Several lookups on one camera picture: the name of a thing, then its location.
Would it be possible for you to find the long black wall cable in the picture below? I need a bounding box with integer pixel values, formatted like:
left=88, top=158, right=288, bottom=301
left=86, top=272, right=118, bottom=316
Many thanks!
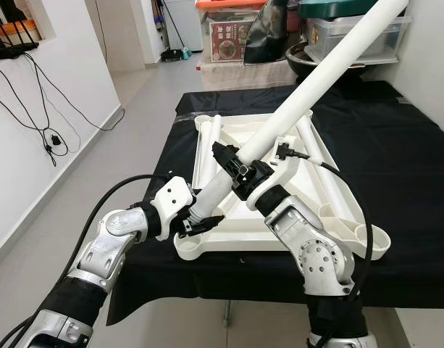
left=22, top=52, right=125, bottom=133

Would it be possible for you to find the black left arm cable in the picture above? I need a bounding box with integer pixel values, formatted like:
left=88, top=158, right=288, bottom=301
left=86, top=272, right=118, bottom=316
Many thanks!
left=0, top=173, right=172, bottom=348

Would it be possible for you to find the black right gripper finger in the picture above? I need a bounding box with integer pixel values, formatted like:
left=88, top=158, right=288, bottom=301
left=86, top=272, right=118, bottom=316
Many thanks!
left=211, top=141, right=246, bottom=183

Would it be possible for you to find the white plastic children table top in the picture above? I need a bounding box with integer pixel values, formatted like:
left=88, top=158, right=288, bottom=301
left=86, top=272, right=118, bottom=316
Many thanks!
left=173, top=112, right=390, bottom=262

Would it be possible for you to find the teal head floor mop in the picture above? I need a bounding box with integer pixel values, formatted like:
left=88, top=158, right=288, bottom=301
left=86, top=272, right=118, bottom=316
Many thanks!
left=160, top=0, right=193, bottom=62

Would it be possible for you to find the red printed carton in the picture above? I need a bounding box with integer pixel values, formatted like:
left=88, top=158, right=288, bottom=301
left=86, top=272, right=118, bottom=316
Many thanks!
left=209, top=20, right=253, bottom=64

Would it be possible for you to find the clear plastic container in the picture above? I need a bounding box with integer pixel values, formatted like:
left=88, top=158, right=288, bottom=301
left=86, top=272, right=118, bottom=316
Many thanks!
left=305, top=14, right=412, bottom=66

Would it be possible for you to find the black round wok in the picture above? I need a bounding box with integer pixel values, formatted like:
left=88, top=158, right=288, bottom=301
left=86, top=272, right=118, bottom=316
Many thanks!
left=285, top=40, right=367, bottom=80

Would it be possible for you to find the dark green round pot lid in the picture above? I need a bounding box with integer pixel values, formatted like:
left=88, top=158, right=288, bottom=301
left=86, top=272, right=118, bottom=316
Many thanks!
left=298, top=0, right=382, bottom=19

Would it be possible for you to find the clear storage box orange lid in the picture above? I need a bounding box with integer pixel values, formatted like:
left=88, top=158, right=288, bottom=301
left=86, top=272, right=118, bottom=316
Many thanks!
left=196, top=0, right=266, bottom=66

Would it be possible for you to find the black plastic bag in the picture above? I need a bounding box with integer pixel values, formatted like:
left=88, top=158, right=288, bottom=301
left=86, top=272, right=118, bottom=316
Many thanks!
left=243, top=0, right=302, bottom=66

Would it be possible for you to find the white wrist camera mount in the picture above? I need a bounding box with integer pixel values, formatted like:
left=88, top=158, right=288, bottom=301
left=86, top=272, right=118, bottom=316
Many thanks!
left=149, top=176, right=195, bottom=229
left=245, top=138, right=298, bottom=200

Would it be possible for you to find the black tablecloth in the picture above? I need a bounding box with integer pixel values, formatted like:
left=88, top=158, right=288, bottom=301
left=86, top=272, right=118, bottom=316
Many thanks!
left=106, top=80, right=444, bottom=327

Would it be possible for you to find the black wifi router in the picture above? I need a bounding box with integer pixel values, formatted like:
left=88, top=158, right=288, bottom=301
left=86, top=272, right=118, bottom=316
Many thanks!
left=0, top=18, right=40, bottom=59

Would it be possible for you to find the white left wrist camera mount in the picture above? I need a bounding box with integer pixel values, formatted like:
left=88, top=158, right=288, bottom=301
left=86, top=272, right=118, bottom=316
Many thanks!
left=149, top=176, right=195, bottom=229

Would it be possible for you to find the grey metal folding table frame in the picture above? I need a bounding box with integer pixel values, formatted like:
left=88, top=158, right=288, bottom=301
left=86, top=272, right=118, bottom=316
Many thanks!
left=220, top=299, right=235, bottom=328

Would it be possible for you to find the white appliance cabinet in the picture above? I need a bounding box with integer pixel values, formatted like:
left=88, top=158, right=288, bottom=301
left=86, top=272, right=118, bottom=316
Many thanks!
left=166, top=0, right=204, bottom=53

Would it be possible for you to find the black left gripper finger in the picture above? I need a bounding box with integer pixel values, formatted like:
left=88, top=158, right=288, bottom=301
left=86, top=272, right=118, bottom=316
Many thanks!
left=189, top=215, right=226, bottom=236

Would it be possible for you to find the looped black wall cable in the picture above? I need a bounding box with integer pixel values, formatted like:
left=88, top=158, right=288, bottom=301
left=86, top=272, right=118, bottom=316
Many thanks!
left=0, top=58, right=70, bottom=167

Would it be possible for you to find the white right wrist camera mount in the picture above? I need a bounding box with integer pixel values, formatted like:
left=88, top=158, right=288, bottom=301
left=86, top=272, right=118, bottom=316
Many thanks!
left=245, top=138, right=298, bottom=200

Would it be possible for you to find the white towel cloth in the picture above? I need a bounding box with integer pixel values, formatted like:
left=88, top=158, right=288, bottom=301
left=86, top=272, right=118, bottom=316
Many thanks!
left=196, top=58, right=295, bottom=91

